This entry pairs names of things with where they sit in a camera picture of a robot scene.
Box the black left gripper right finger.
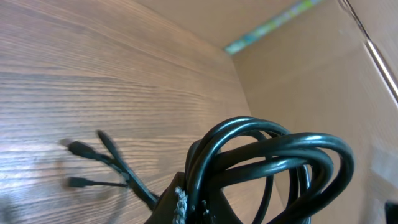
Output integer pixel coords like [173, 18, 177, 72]
[198, 189, 242, 224]

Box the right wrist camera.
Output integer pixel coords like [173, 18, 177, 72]
[384, 201, 398, 224]

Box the black cable bundle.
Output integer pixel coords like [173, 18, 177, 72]
[58, 116, 356, 224]

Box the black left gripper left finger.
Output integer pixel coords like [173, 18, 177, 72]
[152, 172, 188, 224]

